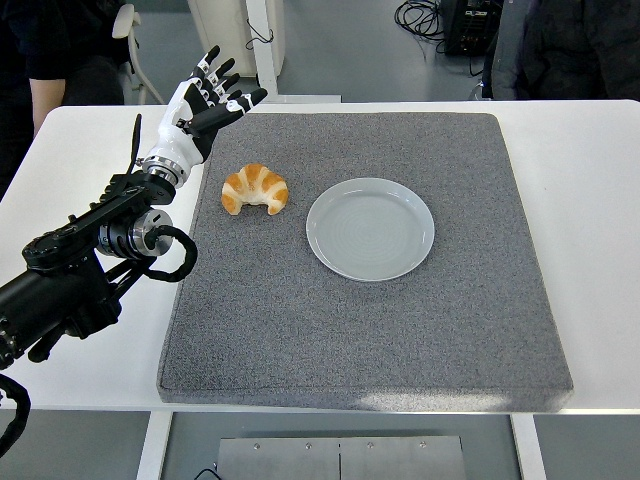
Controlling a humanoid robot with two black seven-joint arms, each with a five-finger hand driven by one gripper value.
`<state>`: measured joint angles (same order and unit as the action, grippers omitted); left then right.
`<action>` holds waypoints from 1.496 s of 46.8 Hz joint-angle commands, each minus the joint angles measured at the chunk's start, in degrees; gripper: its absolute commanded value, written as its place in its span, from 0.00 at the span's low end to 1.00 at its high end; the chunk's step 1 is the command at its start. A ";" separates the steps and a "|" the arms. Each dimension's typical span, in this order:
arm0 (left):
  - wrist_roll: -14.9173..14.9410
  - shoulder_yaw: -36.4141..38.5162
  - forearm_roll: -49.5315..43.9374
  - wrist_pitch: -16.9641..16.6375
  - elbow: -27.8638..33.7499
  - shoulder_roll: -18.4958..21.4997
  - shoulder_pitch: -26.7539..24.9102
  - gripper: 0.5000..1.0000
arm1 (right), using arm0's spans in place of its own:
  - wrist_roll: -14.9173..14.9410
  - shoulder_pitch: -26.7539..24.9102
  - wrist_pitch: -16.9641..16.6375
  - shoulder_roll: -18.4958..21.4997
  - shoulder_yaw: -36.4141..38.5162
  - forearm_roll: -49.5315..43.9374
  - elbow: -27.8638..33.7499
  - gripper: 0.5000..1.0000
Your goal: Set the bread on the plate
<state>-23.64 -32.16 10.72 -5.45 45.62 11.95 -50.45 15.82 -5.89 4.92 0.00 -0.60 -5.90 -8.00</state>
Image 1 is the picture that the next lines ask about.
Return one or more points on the white table stand leg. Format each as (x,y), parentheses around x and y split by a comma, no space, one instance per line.
(264,50)

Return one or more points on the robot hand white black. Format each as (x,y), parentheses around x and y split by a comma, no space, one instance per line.
(177,140)

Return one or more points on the black equipment box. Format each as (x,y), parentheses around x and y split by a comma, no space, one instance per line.
(470,27)

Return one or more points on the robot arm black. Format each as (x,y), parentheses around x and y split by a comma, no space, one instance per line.
(50,295)

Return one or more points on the person in dark clothing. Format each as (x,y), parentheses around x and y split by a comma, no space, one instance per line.
(565,50)
(45,40)

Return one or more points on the grey round plate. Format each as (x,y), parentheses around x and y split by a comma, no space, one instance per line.
(370,230)

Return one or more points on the grey metal plate with screws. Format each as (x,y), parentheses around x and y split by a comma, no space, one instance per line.
(340,457)

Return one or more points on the white chair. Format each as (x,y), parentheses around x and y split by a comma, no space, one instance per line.
(134,55)

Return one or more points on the croissant bread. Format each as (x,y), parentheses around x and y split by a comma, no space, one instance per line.
(255,187)

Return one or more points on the grey speckled mat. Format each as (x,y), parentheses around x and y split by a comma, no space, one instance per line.
(350,340)

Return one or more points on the white cabinet box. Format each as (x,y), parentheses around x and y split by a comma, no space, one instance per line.
(220,25)

